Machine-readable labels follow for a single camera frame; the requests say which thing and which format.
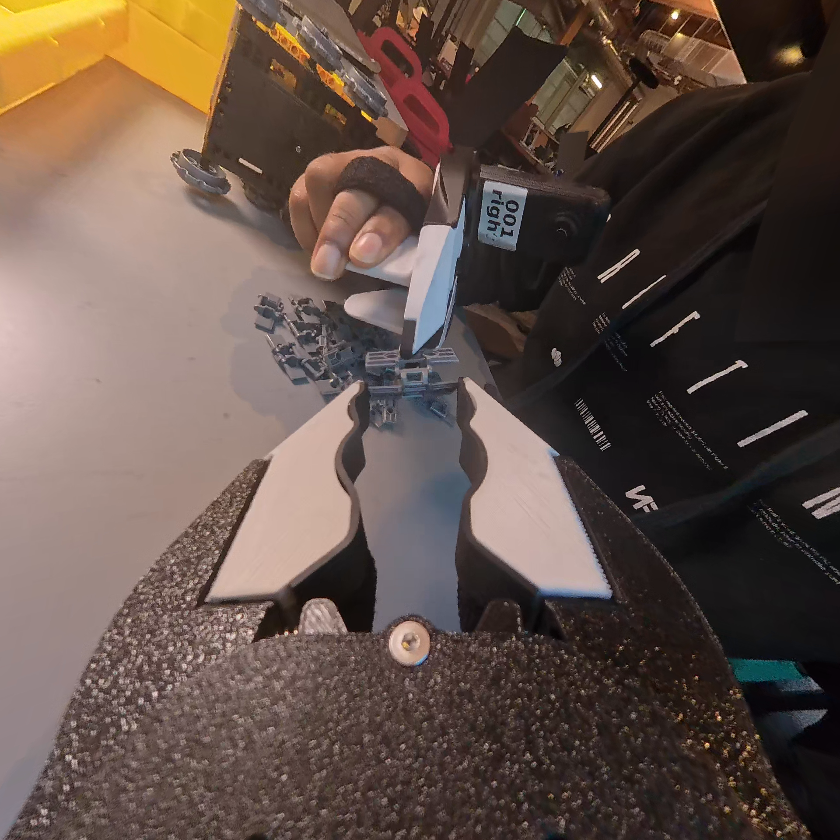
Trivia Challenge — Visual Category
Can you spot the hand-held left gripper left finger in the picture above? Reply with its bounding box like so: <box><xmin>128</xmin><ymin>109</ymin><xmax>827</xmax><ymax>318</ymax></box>
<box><xmin>206</xmin><ymin>379</ymin><xmax>373</xmax><ymax>632</ymax></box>

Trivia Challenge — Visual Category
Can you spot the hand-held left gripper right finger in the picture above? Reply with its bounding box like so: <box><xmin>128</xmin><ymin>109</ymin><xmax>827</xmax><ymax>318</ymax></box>
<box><xmin>456</xmin><ymin>378</ymin><xmax>614</xmax><ymax>632</ymax></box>

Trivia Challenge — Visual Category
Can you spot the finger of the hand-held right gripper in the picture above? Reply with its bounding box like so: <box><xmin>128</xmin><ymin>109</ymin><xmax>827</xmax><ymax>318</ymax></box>
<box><xmin>400</xmin><ymin>225</ymin><xmax>468</xmax><ymax>360</ymax></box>

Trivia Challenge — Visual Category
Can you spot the short grey track link chain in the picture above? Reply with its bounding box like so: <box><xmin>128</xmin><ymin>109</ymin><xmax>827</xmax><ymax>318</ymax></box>
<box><xmin>364</xmin><ymin>348</ymin><xmax>460</xmax><ymax>398</ymax></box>

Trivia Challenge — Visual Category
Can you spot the small grey track link cluster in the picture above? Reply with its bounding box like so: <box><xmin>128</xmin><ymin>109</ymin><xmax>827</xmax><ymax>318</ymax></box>
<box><xmin>252</xmin><ymin>292</ymin><xmax>460</xmax><ymax>431</ymax></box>

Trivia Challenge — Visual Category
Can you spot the grey desk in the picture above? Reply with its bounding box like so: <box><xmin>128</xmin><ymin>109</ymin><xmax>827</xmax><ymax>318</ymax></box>
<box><xmin>0</xmin><ymin>59</ymin><xmax>506</xmax><ymax>821</ymax></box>

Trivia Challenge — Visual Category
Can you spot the person's right hand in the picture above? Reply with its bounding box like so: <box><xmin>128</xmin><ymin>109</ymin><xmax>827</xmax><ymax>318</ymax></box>
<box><xmin>289</xmin><ymin>147</ymin><xmax>435</xmax><ymax>282</ymax></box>

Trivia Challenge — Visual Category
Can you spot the red plastic container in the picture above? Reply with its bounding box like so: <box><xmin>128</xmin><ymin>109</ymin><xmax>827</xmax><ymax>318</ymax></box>
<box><xmin>357</xmin><ymin>29</ymin><xmax>454</xmax><ymax>168</ymax></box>

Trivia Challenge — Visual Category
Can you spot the black toy vehicle model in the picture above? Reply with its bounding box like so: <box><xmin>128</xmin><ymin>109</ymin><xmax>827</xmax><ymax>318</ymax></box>
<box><xmin>172</xmin><ymin>0</ymin><xmax>411</xmax><ymax>211</ymax></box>

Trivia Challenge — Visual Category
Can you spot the yellow storage bin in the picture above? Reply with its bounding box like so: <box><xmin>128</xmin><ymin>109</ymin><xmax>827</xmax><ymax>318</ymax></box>
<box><xmin>108</xmin><ymin>0</ymin><xmax>237</xmax><ymax>114</ymax></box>
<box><xmin>0</xmin><ymin>0</ymin><xmax>129</xmax><ymax>116</ymax></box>

